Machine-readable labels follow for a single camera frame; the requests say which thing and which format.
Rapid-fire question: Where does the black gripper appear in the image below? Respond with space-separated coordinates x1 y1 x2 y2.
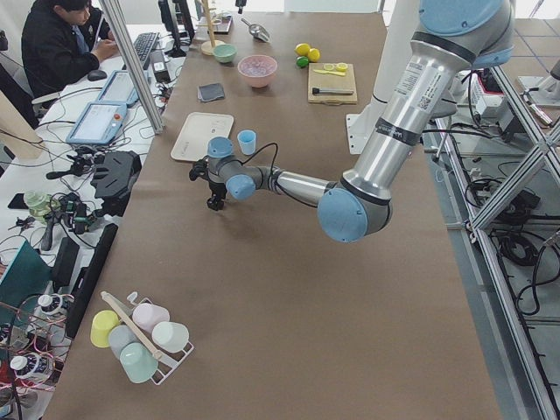
189 158 227 211

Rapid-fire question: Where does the green lime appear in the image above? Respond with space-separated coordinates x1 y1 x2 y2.
296 56 309 68

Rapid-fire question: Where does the white plastic cup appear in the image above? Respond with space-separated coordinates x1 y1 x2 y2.
151 321 190 353

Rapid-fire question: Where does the wooden rack handle rod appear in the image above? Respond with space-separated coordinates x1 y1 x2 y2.
100 290 163 361

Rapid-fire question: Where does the pink bowl of ice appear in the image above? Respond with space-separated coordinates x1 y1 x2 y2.
237 54 278 88

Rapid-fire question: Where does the cream rabbit serving tray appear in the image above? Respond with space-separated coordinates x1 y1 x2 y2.
170 112 235 162

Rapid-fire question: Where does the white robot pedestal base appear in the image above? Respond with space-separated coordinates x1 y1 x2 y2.
346 1 456 155

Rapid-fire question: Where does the grey folded cloth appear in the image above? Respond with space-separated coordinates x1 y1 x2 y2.
198 83 225 102

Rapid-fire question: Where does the blue teach pendant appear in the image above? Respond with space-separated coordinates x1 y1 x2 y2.
97 70 139 107
66 101 128 145

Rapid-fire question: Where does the lemon slice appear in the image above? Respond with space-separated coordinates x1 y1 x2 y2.
335 62 348 73

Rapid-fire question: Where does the blue teach pendant near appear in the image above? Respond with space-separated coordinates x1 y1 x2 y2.
66 101 128 145

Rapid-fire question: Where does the computer mouse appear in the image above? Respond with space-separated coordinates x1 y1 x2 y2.
87 69 108 81

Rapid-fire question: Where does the yellow plastic cup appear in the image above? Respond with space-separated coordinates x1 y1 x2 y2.
90 310 120 348

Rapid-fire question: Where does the white wire cup rack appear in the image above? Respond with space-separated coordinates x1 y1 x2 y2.
127 291 194 385

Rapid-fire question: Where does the steel muddler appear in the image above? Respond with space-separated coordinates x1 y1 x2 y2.
311 87 354 95

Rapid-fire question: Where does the grey plastic cup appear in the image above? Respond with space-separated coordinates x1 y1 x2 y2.
108 324 137 360

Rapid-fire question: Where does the wooden mug tree stand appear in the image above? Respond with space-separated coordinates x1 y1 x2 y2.
196 0 225 56

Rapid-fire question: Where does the mint green plastic cup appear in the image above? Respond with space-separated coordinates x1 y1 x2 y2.
119 342 158 383

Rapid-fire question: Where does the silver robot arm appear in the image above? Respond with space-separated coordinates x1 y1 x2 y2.
189 1 515 242

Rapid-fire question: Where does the wooden cutting board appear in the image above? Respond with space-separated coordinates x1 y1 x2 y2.
307 63 358 104

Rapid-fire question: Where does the blue plastic cup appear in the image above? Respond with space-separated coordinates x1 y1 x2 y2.
237 129 256 156

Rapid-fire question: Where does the black foam gripper stand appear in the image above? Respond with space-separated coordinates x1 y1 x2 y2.
90 150 142 217

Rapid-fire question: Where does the green ceramic bowl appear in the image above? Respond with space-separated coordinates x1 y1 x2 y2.
213 44 237 64

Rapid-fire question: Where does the long black foam bar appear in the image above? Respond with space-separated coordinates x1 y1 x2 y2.
65 223 118 340

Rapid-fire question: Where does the yellow plastic knife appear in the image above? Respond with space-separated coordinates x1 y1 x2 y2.
312 68 347 77

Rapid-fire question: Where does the blue teach pendant far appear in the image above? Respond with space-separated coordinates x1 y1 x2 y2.
97 70 139 107

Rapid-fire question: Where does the seated person in black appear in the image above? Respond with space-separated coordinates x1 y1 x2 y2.
21 0 118 97

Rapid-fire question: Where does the copper wire bottle rack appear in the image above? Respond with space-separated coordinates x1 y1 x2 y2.
1 294 74 393

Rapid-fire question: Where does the black keyboard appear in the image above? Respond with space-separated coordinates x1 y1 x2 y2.
133 32 159 70

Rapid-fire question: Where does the aluminium frame post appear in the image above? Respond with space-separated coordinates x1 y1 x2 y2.
100 0 164 134

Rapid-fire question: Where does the green cutting mat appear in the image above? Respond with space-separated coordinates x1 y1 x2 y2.
0 241 52 306

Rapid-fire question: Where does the metal ice scoop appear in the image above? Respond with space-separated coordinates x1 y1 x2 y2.
241 17 270 43

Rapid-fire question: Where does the tea bottle white cap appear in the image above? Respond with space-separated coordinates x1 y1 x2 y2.
38 294 71 318

